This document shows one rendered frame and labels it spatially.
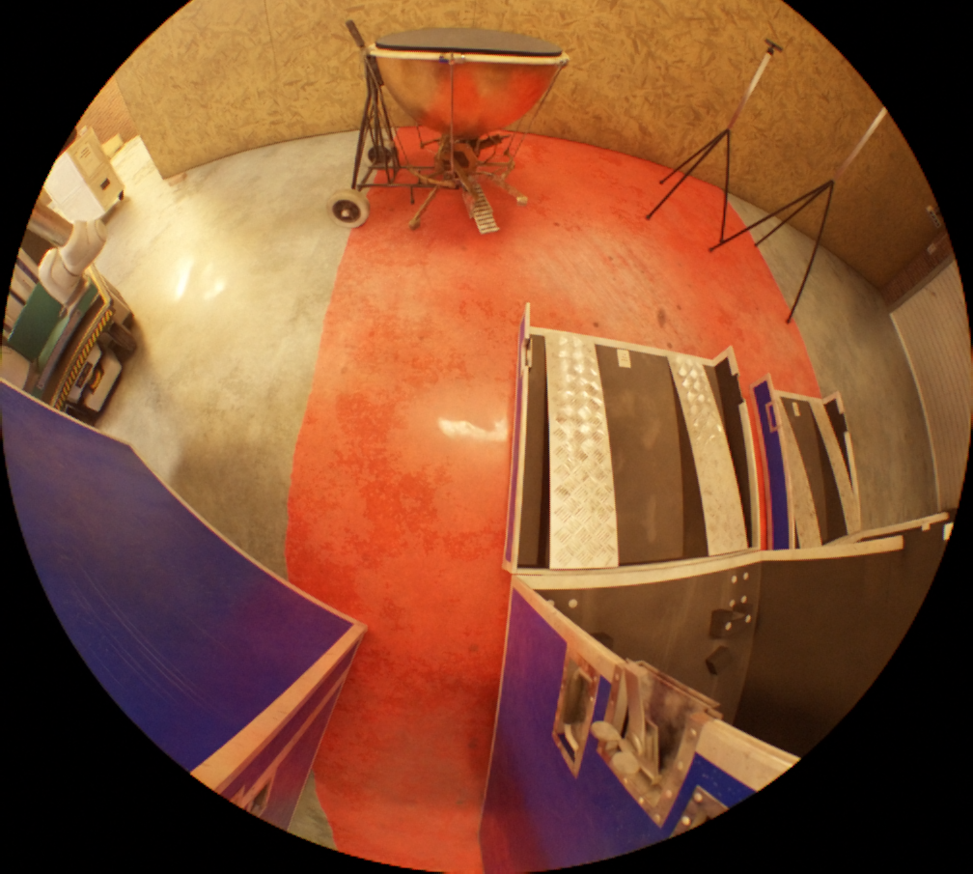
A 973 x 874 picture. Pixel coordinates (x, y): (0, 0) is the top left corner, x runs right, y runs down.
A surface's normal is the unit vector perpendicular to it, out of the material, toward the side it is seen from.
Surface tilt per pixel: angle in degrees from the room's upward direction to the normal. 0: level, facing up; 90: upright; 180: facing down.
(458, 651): 0
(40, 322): 90
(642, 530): 2
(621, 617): 0
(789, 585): 90
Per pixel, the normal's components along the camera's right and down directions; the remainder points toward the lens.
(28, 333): 0.88, 0.46
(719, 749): -0.99, -0.12
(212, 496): 0.10, -0.38
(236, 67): 0.00, 0.92
